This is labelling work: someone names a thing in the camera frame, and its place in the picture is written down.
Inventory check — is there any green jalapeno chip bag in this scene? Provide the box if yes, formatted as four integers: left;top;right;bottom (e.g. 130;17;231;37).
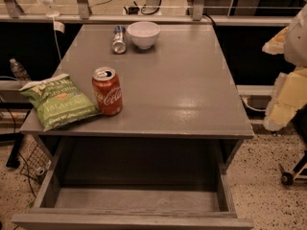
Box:
19;74;100;131

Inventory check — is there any white cable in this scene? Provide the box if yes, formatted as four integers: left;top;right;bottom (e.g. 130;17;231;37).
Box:
51;15;66;62

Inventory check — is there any black power adapter with cable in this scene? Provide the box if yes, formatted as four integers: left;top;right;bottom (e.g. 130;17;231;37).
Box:
124;0;162;15

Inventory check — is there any clear plastic water bottle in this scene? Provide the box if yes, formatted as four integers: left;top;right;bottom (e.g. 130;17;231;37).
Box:
10;58;31;81

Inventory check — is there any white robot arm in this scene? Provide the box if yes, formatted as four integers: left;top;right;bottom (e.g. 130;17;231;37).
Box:
262;6;307;131

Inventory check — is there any silver blue can lying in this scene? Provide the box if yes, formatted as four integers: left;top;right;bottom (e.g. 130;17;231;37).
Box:
112;25;127;54

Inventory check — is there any white bowl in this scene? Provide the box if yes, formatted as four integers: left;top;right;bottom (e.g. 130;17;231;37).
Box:
127;21;160;49

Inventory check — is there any grey cabinet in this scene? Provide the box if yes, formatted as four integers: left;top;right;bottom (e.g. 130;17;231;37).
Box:
22;24;253;174

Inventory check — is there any red coke can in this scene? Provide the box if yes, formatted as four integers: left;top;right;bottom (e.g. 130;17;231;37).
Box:
92;67;123;116

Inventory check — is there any black wire basket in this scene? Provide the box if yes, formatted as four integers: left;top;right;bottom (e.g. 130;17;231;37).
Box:
20;141;51;185

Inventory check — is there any open grey top drawer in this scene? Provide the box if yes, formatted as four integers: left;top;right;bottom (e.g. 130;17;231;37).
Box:
12;138;253;230

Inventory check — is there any white round lamp device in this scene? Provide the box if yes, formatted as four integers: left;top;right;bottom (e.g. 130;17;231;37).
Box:
40;0;59;19

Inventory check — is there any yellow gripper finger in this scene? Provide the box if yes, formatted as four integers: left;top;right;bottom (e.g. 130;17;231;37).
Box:
263;67;307;131
262;27;289;55

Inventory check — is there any black wheeled cart base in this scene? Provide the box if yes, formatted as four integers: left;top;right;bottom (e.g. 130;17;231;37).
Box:
279;150;307;186

